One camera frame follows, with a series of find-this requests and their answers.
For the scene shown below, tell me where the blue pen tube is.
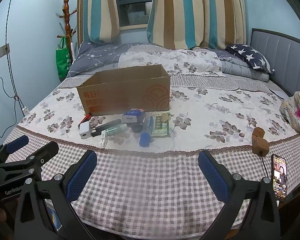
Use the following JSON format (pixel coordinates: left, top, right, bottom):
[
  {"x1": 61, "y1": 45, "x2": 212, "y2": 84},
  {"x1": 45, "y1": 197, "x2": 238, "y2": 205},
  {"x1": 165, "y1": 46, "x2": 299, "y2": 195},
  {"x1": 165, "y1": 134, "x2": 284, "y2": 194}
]
[{"x1": 139, "y1": 114, "x2": 154, "y2": 147}]

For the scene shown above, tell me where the black cylindrical tube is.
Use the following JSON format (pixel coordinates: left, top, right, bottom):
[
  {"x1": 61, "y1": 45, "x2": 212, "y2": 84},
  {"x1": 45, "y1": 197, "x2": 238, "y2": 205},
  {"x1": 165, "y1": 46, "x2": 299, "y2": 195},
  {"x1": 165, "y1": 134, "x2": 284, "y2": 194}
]
[{"x1": 91, "y1": 119, "x2": 122, "y2": 137}]

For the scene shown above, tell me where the black smartphone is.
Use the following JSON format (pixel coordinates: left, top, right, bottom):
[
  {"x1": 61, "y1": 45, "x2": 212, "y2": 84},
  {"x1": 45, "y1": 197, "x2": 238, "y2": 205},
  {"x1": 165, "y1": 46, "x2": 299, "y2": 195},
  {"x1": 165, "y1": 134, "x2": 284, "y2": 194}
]
[{"x1": 270, "y1": 154, "x2": 288, "y2": 203}]

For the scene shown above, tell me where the brown striped mat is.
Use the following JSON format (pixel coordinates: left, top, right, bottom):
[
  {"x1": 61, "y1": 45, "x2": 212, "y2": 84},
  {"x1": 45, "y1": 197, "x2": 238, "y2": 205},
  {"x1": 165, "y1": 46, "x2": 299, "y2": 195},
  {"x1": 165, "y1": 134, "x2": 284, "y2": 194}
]
[{"x1": 57, "y1": 74, "x2": 273, "y2": 93}]

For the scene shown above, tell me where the brown cardboard box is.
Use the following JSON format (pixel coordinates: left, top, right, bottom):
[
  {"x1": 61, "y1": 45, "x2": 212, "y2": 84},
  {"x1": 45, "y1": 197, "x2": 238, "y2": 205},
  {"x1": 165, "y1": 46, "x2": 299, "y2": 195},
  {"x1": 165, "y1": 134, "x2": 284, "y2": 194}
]
[{"x1": 76, "y1": 64, "x2": 171, "y2": 117}]

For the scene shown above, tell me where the printed plastic bag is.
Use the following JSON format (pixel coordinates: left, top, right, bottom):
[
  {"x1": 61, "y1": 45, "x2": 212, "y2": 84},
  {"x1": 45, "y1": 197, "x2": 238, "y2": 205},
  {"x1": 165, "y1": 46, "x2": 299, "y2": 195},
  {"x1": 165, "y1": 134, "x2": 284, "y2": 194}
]
[{"x1": 279, "y1": 91, "x2": 300, "y2": 138}]

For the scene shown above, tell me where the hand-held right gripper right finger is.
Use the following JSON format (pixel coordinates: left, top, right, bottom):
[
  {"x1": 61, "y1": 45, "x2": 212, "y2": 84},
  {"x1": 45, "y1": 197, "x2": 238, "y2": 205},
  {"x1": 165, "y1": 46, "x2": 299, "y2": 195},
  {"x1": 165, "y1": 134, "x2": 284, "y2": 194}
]
[{"x1": 198, "y1": 151, "x2": 281, "y2": 240}]

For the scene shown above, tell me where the green glue stick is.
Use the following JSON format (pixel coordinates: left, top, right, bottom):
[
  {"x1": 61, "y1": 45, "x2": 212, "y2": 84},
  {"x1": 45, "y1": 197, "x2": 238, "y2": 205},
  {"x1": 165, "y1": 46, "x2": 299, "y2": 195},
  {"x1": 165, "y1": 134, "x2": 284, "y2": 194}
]
[{"x1": 101, "y1": 124, "x2": 127, "y2": 136}]

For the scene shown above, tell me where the grey padded headboard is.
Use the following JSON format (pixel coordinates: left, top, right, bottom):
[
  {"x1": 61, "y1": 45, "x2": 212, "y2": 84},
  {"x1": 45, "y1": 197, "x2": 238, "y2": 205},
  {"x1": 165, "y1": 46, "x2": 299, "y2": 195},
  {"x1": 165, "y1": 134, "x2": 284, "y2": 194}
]
[{"x1": 250, "y1": 28, "x2": 300, "y2": 98}]

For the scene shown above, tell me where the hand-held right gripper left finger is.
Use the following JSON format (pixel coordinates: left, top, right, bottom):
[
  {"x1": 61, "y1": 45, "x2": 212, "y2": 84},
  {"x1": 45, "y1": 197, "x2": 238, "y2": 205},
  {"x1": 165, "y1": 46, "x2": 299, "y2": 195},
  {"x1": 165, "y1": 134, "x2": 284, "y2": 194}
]
[{"x1": 14, "y1": 150, "x2": 98, "y2": 240}]

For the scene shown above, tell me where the white plastic clip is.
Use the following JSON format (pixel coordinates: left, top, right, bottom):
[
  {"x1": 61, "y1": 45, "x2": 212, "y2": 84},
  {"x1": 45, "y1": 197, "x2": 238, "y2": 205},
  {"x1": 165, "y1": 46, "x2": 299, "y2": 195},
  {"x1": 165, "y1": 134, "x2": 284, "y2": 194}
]
[{"x1": 100, "y1": 130, "x2": 108, "y2": 148}]

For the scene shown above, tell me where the red and black small box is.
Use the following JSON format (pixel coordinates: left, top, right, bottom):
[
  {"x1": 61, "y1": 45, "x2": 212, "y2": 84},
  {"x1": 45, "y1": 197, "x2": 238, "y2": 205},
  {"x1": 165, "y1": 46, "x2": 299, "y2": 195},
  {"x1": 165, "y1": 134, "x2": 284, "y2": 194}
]
[{"x1": 77, "y1": 114, "x2": 92, "y2": 128}]

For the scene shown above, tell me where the blue printed pack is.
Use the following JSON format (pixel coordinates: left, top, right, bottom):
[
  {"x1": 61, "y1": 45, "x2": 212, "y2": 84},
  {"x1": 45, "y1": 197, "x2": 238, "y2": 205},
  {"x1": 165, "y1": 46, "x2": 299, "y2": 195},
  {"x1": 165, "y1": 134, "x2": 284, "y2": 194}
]
[{"x1": 122, "y1": 108, "x2": 146, "y2": 125}]

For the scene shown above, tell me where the white charger plug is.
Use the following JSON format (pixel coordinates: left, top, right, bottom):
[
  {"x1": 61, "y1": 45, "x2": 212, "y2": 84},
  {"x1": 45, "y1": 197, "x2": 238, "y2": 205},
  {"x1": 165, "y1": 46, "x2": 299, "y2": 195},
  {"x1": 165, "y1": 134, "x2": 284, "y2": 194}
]
[{"x1": 79, "y1": 122, "x2": 91, "y2": 140}]

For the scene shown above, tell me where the grey-blue patterned quilt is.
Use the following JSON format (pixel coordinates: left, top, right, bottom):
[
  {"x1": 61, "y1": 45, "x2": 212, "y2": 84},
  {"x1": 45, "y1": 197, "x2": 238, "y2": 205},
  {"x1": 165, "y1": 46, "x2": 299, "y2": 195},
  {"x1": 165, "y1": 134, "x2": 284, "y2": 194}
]
[{"x1": 66, "y1": 42, "x2": 150, "y2": 78}]

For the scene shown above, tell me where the white plastic rod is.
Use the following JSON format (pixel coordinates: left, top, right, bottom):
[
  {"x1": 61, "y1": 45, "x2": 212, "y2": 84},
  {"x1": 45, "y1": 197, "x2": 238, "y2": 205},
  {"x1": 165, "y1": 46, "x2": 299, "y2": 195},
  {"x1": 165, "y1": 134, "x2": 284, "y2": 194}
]
[{"x1": 69, "y1": 36, "x2": 75, "y2": 64}]

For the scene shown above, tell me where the grey folded quilt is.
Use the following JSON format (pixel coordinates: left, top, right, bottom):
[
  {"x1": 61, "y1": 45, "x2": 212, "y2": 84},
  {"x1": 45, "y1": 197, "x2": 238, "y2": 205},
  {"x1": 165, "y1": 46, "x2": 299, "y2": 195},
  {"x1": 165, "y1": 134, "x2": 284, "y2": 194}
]
[{"x1": 219, "y1": 52, "x2": 270, "y2": 82}]

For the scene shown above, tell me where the green snack packet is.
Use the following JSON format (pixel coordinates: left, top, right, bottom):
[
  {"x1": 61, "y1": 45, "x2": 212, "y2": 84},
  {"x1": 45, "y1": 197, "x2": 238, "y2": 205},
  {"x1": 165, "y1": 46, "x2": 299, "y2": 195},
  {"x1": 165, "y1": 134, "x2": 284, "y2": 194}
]
[{"x1": 151, "y1": 112, "x2": 171, "y2": 138}]

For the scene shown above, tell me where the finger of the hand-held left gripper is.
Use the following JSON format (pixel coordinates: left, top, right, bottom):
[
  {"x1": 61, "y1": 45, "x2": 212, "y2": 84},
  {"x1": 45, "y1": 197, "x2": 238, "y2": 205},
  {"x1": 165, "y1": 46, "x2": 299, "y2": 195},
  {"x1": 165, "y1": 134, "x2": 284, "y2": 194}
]
[
  {"x1": 0, "y1": 135, "x2": 30, "y2": 167},
  {"x1": 0, "y1": 141, "x2": 60, "y2": 181}
]

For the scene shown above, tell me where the narrow striped curtain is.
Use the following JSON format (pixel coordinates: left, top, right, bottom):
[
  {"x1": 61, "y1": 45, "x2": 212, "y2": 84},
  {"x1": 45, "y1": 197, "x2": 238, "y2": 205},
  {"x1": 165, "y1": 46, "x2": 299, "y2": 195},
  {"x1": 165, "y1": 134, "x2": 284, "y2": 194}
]
[{"x1": 77, "y1": 0, "x2": 121, "y2": 44}]

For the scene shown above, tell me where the navy star pillow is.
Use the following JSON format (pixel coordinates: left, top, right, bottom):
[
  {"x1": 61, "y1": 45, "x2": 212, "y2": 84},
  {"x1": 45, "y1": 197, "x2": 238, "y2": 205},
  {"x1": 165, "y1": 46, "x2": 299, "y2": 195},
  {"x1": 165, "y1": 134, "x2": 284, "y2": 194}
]
[{"x1": 225, "y1": 44, "x2": 275, "y2": 74}]

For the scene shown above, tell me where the white floral quilt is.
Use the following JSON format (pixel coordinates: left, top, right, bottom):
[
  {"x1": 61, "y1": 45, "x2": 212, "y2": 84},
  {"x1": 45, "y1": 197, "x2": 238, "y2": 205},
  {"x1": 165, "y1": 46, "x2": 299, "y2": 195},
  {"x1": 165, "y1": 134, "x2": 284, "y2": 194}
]
[{"x1": 118, "y1": 49, "x2": 227, "y2": 78}]

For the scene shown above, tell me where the black wall cable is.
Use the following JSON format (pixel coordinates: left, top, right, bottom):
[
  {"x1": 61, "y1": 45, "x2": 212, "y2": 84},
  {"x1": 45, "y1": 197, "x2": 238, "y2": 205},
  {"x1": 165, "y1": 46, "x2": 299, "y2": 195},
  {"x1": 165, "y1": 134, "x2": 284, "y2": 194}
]
[{"x1": 0, "y1": 0, "x2": 28, "y2": 138}]

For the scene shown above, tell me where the green shopping bag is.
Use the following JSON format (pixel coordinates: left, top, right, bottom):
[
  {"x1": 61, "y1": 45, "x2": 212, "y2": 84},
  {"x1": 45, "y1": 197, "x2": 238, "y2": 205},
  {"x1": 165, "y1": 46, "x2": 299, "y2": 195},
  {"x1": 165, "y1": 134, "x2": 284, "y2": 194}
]
[{"x1": 56, "y1": 36, "x2": 71, "y2": 79}]

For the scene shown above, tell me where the wooden coat rack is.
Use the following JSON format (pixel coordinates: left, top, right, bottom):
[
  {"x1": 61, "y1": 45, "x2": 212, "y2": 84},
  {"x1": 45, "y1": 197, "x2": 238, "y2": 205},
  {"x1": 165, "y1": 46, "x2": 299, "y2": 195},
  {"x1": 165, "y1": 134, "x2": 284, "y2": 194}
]
[{"x1": 56, "y1": 0, "x2": 78, "y2": 55}]

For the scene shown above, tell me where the wide striped curtain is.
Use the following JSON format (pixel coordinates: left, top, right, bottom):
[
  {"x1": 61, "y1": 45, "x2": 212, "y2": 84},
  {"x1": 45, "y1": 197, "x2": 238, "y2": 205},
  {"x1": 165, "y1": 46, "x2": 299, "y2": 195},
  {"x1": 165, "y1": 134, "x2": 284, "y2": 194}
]
[{"x1": 146, "y1": 0, "x2": 247, "y2": 51}]

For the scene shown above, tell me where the window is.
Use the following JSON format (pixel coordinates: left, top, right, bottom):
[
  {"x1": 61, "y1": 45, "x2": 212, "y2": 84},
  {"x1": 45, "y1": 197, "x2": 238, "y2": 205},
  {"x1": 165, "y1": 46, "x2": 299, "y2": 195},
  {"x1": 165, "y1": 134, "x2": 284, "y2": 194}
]
[{"x1": 115, "y1": 0, "x2": 156, "y2": 31}]

